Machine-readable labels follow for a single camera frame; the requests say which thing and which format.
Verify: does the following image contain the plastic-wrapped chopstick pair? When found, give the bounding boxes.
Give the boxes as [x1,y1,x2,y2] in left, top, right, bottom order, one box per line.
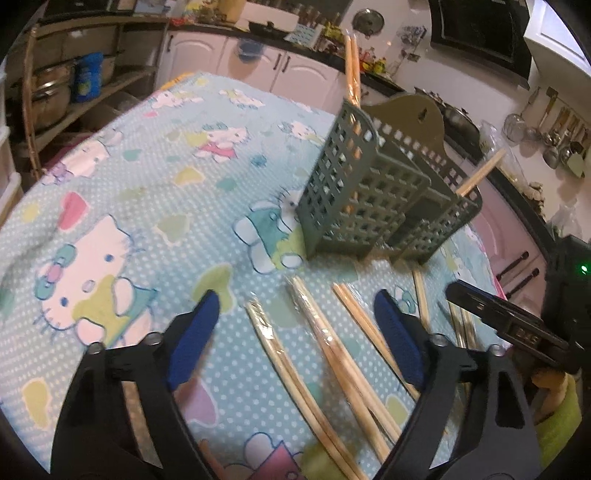
[412,270,431,330]
[332,282,421,400]
[245,299,368,480]
[285,277,402,462]
[455,148,507,197]
[344,34,363,109]
[448,300,478,352]

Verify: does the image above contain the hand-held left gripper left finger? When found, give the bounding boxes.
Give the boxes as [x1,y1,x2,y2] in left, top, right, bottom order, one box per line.
[50,290,221,480]

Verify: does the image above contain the cartoon cat printed blanket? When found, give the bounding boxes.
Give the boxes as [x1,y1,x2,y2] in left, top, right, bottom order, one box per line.
[0,71,509,480]

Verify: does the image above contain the group of condiment bottles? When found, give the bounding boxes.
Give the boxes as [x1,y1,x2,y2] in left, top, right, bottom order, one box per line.
[318,23,402,80]

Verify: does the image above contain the white arched-door cabinets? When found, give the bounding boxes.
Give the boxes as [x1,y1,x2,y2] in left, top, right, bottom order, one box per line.
[157,28,384,116]

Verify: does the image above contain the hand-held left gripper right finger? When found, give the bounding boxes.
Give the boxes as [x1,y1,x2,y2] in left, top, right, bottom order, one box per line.
[373,290,542,480]

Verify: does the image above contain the white upper cabinet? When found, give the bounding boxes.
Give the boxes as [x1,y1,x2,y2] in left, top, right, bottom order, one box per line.
[526,0,591,70]

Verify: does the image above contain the wooden kitchen shelf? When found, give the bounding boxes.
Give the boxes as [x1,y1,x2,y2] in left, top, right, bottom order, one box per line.
[0,14,169,185]

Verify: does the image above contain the person's right hand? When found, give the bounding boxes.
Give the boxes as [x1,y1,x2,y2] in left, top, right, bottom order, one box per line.
[531,370,571,416]

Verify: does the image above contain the small steel pot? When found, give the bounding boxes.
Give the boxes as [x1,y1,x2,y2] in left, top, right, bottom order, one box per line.
[98,51,126,85]

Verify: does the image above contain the steel pot lid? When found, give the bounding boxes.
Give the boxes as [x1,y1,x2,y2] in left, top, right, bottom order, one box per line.
[353,9,386,36]

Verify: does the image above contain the row of hanging kitchen utensils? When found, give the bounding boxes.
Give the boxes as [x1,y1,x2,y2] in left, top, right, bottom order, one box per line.
[503,87,591,181]

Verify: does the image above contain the row of spice jars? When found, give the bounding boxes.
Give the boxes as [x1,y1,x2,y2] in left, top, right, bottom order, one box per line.
[298,4,343,26]

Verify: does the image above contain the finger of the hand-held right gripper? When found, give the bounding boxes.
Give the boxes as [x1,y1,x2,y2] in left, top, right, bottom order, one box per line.
[445,281,580,374]

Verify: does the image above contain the white countertop box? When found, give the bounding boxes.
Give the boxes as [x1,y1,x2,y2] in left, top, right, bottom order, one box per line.
[247,4,301,33]

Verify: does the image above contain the blue patterned box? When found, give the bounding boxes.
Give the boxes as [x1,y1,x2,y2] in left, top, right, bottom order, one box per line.
[288,25,324,48]

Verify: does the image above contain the clear plastic bag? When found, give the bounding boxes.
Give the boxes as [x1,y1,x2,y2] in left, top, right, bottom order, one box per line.
[549,205,583,237]

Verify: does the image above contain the black frying pan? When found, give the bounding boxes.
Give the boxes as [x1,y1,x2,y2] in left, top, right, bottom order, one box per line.
[249,21,290,38]

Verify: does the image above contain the green plastic utensil holder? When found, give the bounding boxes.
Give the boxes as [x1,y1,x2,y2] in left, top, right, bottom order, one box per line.
[295,92,483,266]

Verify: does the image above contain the large steel pot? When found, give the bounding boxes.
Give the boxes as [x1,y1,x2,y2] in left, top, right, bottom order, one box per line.
[31,62,77,131]

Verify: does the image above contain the black wok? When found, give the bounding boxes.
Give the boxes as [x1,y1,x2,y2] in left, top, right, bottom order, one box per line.
[434,102,481,136]

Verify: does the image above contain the pale stove-side cabinets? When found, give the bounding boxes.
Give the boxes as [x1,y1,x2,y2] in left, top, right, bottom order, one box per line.
[462,154,555,303]

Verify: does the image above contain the black range hood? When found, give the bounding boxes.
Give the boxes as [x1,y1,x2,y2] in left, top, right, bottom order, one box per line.
[429,0,532,90]

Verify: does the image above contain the blue printed bag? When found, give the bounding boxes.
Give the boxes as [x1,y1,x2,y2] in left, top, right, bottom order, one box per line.
[71,52,105,103]

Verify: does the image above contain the wall hook rack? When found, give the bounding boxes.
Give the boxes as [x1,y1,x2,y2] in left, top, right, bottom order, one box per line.
[396,25,428,63]

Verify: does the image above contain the blue hanging cloth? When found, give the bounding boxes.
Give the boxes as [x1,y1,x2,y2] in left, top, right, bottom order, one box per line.
[236,39,262,61]

